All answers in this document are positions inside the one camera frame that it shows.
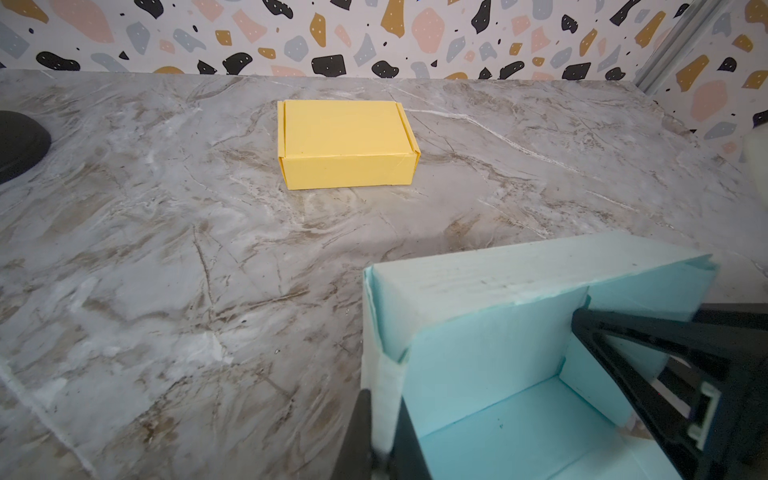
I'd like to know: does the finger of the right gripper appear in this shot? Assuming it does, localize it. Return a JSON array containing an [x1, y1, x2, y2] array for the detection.
[[571, 307, 767, 479]]

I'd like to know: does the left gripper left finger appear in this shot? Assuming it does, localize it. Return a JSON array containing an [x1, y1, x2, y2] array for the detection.
[[330, 389, 374, 480]]

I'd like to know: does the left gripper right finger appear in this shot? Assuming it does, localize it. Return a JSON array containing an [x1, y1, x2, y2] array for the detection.
[[387, 399, 432, 480]]

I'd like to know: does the light blue paper box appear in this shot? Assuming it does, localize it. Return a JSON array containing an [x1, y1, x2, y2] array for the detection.
[[361, 232, 717, 479]]

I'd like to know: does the yellow paper box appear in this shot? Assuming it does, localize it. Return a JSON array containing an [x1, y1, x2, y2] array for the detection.
[[277, 100, 421, 191]]

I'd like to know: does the black microphone stand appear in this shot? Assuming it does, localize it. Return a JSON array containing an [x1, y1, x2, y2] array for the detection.
[[0, 110, 52, 183]]

